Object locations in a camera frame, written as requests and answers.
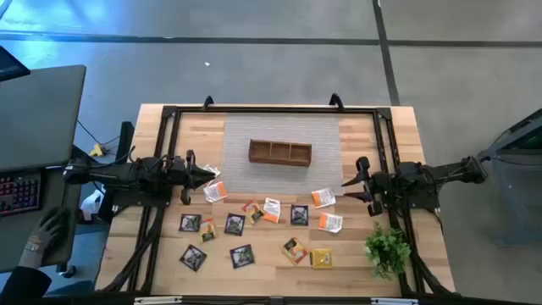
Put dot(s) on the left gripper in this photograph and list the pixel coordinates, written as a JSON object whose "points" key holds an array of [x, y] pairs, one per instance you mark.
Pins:
{"points": [[182, 175]]}

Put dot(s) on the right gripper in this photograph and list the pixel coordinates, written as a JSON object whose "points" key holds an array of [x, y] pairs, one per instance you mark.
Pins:
{"points": [[377, 188]]}

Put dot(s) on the dark blackcurrant tea bag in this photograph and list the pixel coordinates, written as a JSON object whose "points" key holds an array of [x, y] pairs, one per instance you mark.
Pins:
{"points": [[193, 257], [299, 215], [242, 256], [189, 223], [234, 224]]}

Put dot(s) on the orange green fruit tea bag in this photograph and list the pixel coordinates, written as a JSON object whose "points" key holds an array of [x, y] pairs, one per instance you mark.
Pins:
{"points": [[207, 230], [252, 212], [294, 251]]}

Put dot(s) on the yellow tea bag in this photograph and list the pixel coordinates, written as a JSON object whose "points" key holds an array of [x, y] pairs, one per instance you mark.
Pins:
{"points": [[321, 258]]}

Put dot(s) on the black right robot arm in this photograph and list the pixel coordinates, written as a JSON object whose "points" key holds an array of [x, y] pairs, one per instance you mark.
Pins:
{"points": [[440, 173]]}

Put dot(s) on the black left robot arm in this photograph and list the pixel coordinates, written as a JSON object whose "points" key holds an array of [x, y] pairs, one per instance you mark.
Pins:
{"points": [[127, 173]]}

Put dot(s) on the green artificial plant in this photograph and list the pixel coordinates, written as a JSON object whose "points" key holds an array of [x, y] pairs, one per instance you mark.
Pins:
{"points": [[387, 252]]}

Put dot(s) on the wooden three-compartment box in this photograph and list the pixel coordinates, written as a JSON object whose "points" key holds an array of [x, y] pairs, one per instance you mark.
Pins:
{"points": [[280, 162]]}

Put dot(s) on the grey woven placemat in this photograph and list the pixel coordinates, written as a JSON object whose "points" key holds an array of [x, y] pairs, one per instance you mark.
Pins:
{"points": [[296, 127]]}

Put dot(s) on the white bar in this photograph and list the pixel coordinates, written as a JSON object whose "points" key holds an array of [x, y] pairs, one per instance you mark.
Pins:
{"points": [[157, 301], [394, 301]]}

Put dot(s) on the black desk foot bar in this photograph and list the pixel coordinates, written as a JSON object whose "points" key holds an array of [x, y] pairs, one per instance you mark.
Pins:
{"points": [[82, 153]]}

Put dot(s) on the grey desk top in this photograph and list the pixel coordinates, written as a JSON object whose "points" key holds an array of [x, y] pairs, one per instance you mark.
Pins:
{"points": [[38, 118], [63, 190]]}

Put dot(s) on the black caster wheel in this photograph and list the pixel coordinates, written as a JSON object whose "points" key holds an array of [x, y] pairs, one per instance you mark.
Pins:
{"points": [[68, 271]]}

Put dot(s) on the person's hand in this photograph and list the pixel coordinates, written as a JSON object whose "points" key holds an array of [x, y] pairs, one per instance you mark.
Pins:
{"points": [[46, 233]]}

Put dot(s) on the backlit black keyboard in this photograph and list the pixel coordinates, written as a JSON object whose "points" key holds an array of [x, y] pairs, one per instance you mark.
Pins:
{"points": [[19, 192]]}

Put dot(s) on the black desk monitor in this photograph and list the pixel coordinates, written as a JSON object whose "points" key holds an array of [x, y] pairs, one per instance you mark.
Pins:
{"points": [[10, 65]]}

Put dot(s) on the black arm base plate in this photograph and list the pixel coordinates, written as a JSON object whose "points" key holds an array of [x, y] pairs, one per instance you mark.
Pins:
{"points": [[427, 203], [127, 199]]}

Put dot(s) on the black curved frame bracket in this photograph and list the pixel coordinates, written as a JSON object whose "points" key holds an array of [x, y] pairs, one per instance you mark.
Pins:
{"points": [[206, 100], [336, 98]]}

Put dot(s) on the black upright post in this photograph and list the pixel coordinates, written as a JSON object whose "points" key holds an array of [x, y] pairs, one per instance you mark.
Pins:
{"points": [[126, 140]]}

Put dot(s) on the grey metal cart frame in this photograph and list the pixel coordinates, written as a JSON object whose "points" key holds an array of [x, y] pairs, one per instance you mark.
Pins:
{"points": [[499, 199]]}

